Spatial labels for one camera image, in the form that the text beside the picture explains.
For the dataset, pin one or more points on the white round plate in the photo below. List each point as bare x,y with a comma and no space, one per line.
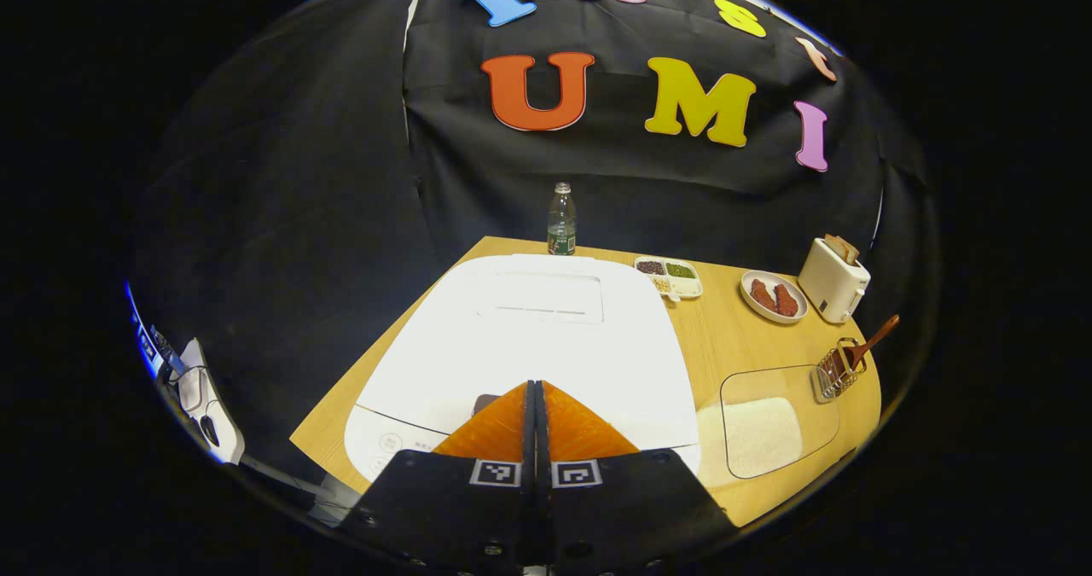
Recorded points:
759,313

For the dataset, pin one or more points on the white divided bean dish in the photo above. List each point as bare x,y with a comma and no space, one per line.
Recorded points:
670,276

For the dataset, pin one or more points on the brown wooden spoon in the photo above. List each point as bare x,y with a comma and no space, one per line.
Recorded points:
879,337

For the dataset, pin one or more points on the white side table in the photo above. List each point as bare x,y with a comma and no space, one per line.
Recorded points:
213,405

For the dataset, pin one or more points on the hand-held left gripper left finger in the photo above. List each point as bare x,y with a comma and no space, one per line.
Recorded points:
461,508

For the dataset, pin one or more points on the toast slice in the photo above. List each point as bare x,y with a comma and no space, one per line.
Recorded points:
851,253
834,247

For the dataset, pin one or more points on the red meat piece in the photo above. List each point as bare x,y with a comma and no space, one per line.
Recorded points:
786,301
762,294

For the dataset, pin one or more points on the white rice cooker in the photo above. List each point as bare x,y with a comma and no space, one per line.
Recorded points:
546,337

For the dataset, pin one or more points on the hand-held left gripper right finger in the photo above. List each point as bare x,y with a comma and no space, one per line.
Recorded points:
623,508

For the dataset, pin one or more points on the white toaster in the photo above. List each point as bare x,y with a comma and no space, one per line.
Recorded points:
832,286

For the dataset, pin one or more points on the computer monitor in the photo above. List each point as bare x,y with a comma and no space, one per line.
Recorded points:
145,337

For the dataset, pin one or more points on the clear plastic water bottle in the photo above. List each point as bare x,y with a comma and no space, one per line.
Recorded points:
561,226

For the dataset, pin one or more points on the clear rice container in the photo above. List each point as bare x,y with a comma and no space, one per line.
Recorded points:
759,431

